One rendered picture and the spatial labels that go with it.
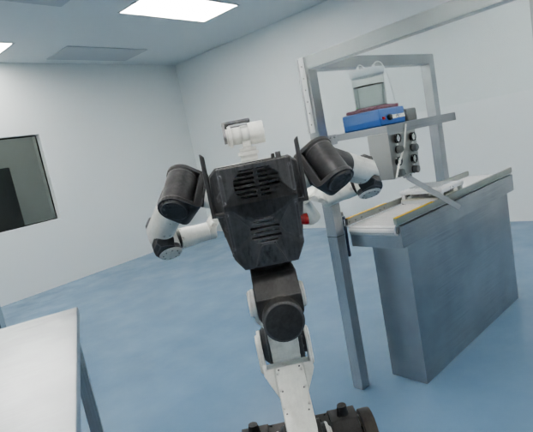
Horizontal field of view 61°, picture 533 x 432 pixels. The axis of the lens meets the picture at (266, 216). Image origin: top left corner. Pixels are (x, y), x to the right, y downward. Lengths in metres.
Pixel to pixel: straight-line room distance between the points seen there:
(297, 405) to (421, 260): 1.01
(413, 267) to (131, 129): 5.76
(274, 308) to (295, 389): 0.54
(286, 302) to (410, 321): 1.24
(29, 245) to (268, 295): 5.43
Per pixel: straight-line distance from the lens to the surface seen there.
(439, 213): 2.40
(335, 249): 2.23
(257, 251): 1.23
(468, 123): 5.51
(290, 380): 1.71
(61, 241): 6.67
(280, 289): 1.28
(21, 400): 1.16
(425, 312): 2.41
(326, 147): 1.36
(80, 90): 7.10
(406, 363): 2.52
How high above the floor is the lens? 1.28
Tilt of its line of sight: 9 degrees down
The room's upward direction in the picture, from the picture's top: 11 degrees counter-clockwise
